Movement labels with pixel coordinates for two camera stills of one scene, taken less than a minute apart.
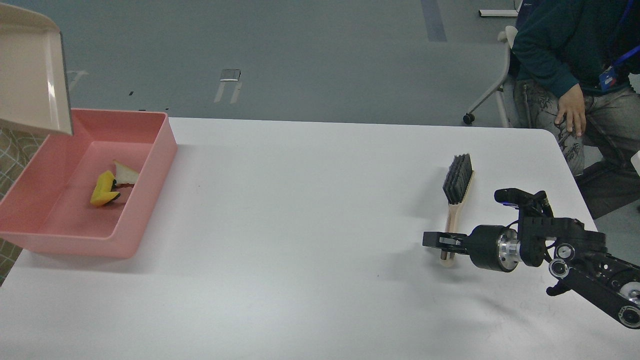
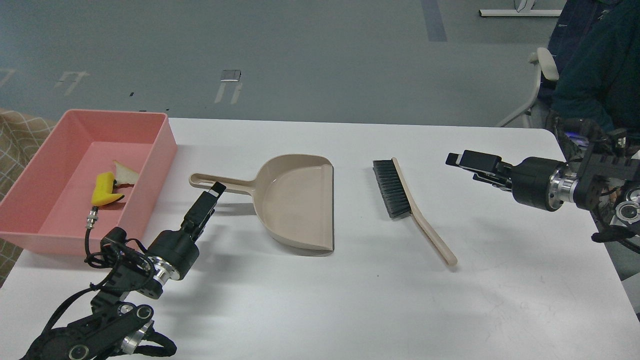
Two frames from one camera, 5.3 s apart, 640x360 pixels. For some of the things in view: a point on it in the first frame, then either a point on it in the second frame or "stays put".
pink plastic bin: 48,209 stays put
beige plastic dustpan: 33,89 to 294,196
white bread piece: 124,175 stays put
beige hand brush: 454,187 to 398,201
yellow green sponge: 103,193 stays put
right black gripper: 492,247 to 543,183
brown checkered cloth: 17,146 stays put
